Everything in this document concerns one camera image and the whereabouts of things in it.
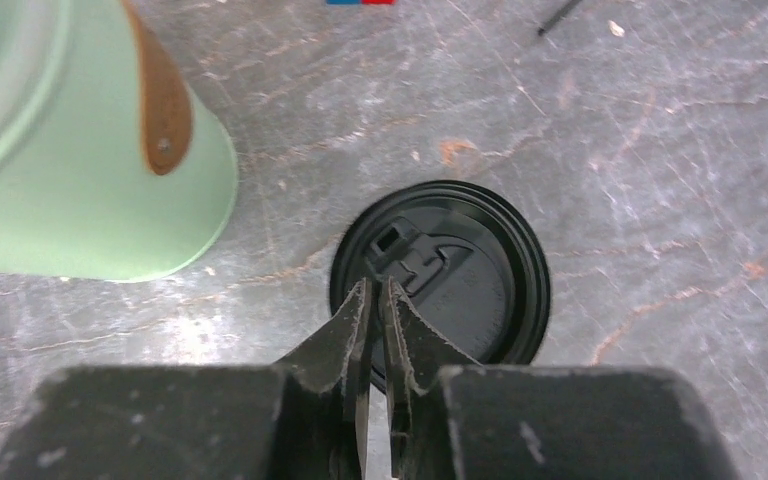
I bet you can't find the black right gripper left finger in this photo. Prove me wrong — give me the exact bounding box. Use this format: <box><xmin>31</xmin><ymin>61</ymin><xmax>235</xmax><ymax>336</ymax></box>
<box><xmin>0</xmin><ymin>279</ymin><xmax>374</xmax><ymax>479</ymax></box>

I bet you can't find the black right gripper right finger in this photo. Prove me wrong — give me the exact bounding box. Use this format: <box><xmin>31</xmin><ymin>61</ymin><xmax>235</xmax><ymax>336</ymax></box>
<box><xmin>378</xmin><ymin>279</ymin><xmax>738</xmax><ymax>479</ymax></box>

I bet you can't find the stack of black lids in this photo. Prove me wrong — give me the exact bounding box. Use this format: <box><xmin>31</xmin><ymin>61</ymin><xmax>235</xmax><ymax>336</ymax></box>
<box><xmin>328</xmin><ymin>180</ymin><xmax>551</xmax><ymax>364</ymax></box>

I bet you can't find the green straw holder cup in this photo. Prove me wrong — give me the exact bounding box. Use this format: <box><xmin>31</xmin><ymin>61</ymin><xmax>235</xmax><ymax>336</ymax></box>
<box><xmin>0</xmin><ymin>1</ymin><xmax>238</xmax><ymax>282</ymax></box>

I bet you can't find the red and blue small box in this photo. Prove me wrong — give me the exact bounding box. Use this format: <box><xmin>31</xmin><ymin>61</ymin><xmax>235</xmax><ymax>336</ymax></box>
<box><xmin>325</xmin><ymin>0</ymin><xmax>397</xmax><ymax>5</ymax></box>

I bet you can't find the silver microphone on tripod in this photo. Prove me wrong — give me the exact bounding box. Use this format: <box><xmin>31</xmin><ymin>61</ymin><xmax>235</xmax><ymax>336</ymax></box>
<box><xmin>537</xmin><ymin>0</ymin><xmax>581</xmax><ymax>37</ymax></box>

